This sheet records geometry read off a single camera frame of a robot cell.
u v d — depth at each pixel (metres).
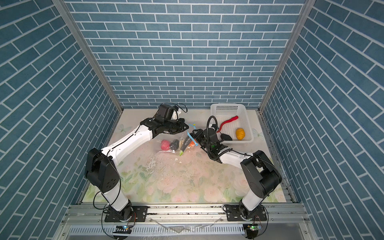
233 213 0.74
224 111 1.16
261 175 0.46
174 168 0.91
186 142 0.90
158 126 0.62
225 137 0.98
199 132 0.82
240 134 0.99
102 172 0.45
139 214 0.73
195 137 0.80
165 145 0.94
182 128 0.73
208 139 0.69
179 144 0.94
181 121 0.74
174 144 0.91
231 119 1.12
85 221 0.73
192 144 0.85
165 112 0.64
